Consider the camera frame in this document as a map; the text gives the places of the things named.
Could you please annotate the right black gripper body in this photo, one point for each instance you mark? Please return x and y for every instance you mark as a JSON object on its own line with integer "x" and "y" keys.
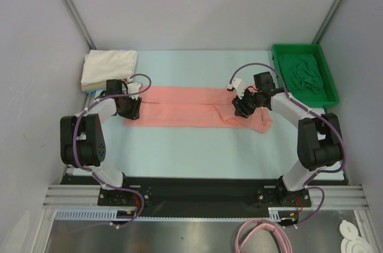
{"x": 240, "y": 106}

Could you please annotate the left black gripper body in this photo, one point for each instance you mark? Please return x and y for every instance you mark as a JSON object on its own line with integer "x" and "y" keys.
{"x": 130, "y": 107}

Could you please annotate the pink t shirt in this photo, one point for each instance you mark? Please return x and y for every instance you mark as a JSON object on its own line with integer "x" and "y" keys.
{"x": 195, "y": 107}

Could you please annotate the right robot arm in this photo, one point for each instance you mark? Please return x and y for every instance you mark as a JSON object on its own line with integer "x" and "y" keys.
{"x": 319, "y": 140}

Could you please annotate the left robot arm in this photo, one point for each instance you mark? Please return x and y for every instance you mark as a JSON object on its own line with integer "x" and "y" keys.
{"x": 82, "y": 143}

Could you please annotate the tan folded t shirt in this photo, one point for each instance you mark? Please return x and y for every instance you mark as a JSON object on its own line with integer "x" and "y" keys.
{"x": 93, "y": 86}

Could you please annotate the light blue folded t shirt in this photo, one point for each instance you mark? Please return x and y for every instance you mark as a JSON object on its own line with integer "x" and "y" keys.
{"x": 89, "y": 92}

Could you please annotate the white folded t shirt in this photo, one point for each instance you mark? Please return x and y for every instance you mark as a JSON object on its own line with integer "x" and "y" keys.
{"x": 102, "y": 65}

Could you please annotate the green t shirt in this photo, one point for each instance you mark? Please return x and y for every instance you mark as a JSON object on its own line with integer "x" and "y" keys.
{"x": 300, "y": 73}

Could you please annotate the green plastic tray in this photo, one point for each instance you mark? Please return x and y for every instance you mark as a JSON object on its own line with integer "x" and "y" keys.
{"x": 328, "y": 96}

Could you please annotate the white plastic discs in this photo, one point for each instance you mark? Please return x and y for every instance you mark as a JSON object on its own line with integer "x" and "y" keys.
{"x": 352, "y": 242}

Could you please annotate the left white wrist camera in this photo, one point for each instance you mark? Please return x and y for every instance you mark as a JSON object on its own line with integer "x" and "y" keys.
{"x": 133, "y": 87}

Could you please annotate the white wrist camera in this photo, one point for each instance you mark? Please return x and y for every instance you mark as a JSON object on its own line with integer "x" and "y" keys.
{"x": 133, "y": 87}
{"x": 237, "y": 86}

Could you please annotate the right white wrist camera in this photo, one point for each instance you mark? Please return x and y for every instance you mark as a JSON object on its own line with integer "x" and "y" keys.
{"x": 237, "y": 86}

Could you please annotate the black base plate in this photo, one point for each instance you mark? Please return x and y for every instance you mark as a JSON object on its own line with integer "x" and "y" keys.
{"x": 192, "y": 198}

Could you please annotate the aluminium frame rail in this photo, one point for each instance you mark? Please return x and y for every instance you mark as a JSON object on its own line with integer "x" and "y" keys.
{"x": 350, "y": 197}

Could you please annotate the white cable duct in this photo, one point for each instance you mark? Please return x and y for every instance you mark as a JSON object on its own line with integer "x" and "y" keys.
{"x": 96, "y": 214}

